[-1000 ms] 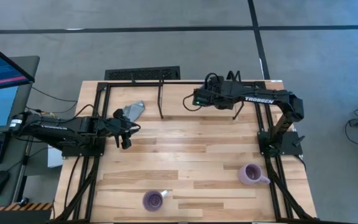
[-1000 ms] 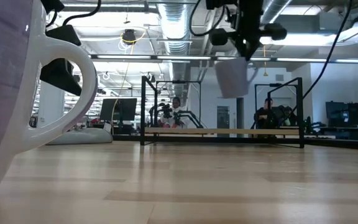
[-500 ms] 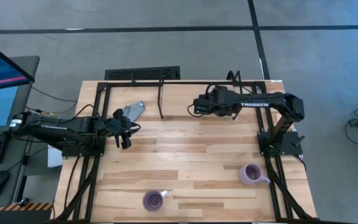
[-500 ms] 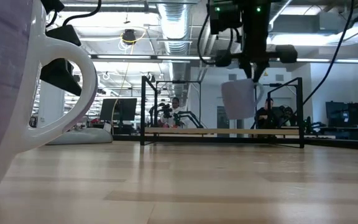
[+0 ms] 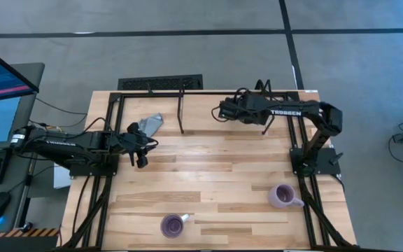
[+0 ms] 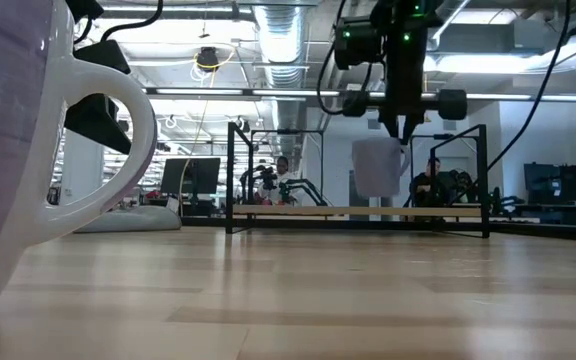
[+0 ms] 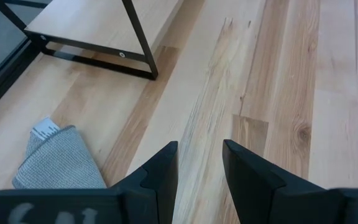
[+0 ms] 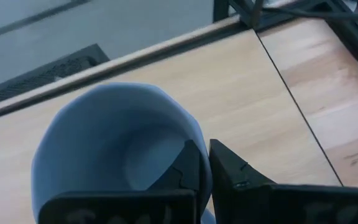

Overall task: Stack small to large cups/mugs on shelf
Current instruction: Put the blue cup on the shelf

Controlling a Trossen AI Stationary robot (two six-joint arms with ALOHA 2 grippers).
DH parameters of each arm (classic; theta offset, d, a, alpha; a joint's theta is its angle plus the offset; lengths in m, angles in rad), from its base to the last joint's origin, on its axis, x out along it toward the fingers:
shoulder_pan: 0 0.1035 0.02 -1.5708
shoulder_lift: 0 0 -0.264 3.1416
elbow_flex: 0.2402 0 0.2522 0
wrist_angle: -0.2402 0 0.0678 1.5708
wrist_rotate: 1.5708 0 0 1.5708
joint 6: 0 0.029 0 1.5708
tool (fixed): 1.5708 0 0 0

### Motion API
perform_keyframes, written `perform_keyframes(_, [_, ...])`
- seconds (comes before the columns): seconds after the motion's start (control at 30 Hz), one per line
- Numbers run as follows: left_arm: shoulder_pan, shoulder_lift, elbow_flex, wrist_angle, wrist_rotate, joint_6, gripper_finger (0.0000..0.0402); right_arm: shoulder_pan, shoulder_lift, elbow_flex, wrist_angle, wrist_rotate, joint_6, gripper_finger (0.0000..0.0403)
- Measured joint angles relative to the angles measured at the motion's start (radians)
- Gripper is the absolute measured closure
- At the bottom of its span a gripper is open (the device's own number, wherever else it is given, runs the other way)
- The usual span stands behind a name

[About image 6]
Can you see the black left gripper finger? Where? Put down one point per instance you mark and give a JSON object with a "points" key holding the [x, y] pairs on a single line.
{"points": [[107, 107], [98, 130]]}

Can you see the grey mug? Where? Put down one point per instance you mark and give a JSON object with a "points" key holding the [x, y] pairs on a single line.
{"points": [[375, 170]]}

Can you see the background black robot arm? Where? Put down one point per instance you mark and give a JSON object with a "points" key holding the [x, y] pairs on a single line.
{"points": [[308, 189]]}

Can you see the white pillar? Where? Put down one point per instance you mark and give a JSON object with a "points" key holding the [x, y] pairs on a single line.
{"points": [[83, 175]]}

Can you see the person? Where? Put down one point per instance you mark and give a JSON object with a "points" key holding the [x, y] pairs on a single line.
{"points": [[424, 187], [283, 182]]}

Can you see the folded grey cloth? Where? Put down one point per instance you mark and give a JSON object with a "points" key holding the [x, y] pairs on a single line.
{"points": [[138, 220]]}

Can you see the black background monitor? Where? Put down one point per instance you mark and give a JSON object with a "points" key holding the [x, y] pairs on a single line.
{"points": [[190, 175]]}

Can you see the long ceiling light bar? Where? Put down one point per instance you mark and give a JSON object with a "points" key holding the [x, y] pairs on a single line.
{"points": [[268, 92]]}

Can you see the dark background cabinet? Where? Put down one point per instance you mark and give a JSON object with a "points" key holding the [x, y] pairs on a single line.
{"points": [[560, 192]]}

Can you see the wall vent grille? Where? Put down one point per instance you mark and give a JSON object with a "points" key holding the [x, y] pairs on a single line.
{"points": [[449, 125]]}

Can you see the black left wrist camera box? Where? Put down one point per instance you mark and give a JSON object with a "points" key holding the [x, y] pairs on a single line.
{"points": [[100, 56]]}

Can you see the black frame wooden shelf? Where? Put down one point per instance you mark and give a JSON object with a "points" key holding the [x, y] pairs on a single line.
{"points": [[358, 211]]}

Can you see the black ceiling camera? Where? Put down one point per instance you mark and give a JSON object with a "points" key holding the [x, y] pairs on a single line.
{"points": [[208, 57]]}

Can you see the black metal rig frame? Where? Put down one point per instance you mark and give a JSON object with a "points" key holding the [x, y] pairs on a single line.
{"points": [[543, 231]]}

